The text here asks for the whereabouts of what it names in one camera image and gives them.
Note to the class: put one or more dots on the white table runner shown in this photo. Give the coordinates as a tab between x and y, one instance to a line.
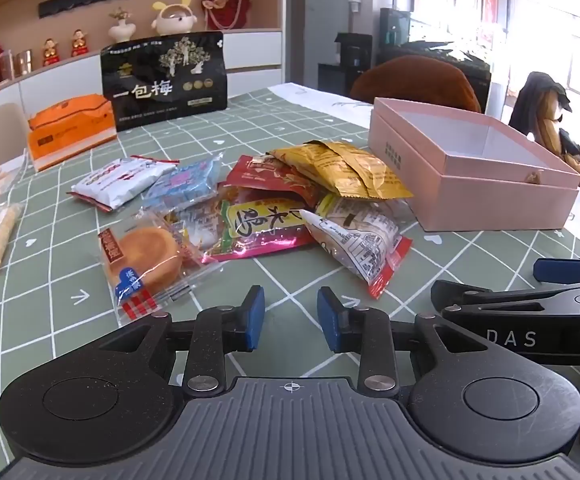
320	100

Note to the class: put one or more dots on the brown fuzzy chair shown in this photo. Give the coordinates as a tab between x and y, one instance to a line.
415	82

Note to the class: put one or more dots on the large black snack bag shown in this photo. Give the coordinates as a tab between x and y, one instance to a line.
164	85

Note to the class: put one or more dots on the red seated figurine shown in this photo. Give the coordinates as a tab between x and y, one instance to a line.
79	44
50	54

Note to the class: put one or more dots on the red flower bouquet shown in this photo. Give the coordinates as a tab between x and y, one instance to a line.
224	5

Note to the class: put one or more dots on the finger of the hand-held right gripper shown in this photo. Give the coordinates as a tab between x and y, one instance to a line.
495	300
562	270

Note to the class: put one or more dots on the black framed cabinet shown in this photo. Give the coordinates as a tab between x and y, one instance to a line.
400	30

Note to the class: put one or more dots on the yellow snack packet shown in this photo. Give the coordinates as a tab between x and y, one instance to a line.
297	155
365	175

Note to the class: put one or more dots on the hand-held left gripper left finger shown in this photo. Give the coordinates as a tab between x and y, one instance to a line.
254	320

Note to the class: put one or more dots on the yellow and red foil packet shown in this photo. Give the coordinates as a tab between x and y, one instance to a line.
257	225

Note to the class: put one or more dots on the white and red snack packet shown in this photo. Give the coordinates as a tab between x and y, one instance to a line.
119	180

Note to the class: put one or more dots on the blue snack packet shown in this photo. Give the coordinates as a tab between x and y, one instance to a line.
182	185

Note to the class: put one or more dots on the tan chair with jackets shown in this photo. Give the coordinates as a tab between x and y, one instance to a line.
545	110

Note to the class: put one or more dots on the white vase with flowers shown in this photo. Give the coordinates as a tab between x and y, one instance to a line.
121	27

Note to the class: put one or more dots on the long black shelf ornament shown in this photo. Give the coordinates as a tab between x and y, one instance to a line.
84	2

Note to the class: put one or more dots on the wooden wall shelf unit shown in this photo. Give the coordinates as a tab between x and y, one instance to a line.
252	55

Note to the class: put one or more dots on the white eared figurine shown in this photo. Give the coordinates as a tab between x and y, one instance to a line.
173	17

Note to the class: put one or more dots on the pink cardboard box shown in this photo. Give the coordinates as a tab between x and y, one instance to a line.
495	200

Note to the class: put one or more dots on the white packet with red end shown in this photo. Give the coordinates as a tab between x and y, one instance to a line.
355	260

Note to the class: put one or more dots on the round pastry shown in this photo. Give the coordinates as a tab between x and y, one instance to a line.
144	260

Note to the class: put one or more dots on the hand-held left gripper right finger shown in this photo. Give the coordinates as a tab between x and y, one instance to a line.
328	321

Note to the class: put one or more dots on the orange tissue box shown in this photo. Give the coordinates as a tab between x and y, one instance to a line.
69	130

